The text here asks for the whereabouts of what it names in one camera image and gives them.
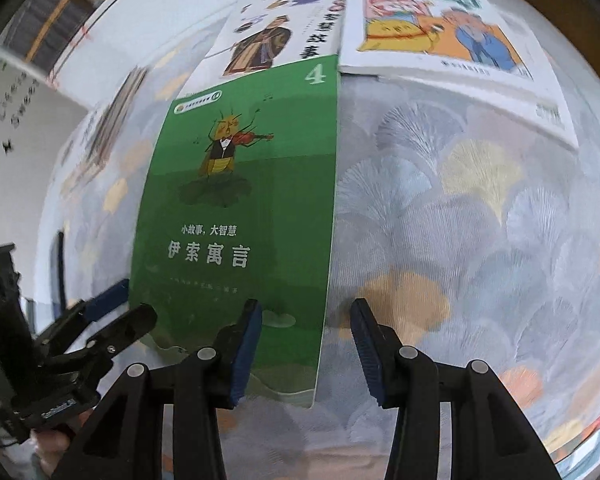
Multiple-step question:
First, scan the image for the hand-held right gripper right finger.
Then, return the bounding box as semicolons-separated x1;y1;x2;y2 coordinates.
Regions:
350;298;561;480

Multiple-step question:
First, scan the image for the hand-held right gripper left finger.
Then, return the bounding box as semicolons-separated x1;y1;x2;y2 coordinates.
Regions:
52;299;264;480

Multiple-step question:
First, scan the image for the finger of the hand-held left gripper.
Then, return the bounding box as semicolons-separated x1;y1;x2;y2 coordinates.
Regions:
35;280;131;354
52;302;159;392

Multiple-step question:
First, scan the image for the pile of books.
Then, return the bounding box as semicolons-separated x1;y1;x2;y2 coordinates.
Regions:
60;65;151;196

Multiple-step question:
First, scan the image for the green book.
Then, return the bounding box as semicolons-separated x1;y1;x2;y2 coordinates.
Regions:
129;54;341;408

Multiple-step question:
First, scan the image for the white book brown-robed figure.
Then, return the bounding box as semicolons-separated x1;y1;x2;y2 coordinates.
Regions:
200;0;348;78

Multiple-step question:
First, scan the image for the row of dark shelf books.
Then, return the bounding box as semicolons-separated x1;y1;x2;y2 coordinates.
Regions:
10;0;96;76

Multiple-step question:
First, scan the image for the person's left hand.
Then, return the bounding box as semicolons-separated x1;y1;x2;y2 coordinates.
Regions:
30;410;97;480

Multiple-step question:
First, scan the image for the dark purple object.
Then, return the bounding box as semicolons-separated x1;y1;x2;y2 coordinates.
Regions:
55;230;67;311

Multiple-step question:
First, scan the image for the ginkgo pattern tablecloth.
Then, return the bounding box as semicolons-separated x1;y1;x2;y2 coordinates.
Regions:
40;50;600;480

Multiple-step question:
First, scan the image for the white cartoon book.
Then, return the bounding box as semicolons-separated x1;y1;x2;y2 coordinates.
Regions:
337;0;581;151

